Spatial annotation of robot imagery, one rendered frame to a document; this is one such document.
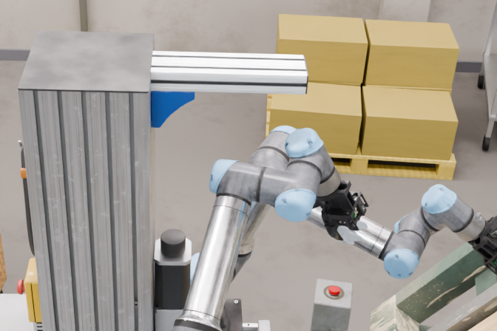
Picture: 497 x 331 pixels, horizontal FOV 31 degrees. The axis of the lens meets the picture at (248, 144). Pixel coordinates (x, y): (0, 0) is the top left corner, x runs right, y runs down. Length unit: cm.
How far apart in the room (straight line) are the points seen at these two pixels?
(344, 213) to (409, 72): 325
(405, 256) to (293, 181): 44
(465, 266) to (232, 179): 119
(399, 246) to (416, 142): 288
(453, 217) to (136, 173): 81
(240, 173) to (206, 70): 22
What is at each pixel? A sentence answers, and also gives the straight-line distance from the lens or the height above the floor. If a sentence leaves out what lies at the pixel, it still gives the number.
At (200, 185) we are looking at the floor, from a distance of 488.
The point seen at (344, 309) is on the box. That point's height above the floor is 92.
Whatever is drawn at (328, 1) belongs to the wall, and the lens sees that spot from 590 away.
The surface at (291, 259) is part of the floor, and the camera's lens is 442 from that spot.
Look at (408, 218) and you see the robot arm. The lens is 224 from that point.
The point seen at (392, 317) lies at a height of 90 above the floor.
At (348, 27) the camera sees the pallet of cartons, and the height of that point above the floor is 65.
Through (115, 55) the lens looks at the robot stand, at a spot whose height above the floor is 203.
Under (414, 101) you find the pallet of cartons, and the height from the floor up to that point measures 39.
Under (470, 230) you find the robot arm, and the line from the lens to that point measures 222.
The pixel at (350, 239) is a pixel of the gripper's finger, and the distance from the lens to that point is 205.
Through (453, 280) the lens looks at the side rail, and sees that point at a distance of 285.
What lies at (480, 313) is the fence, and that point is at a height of 115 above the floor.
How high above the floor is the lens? 288
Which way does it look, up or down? 34 degrees down
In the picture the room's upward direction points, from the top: 4 degrees clockwise
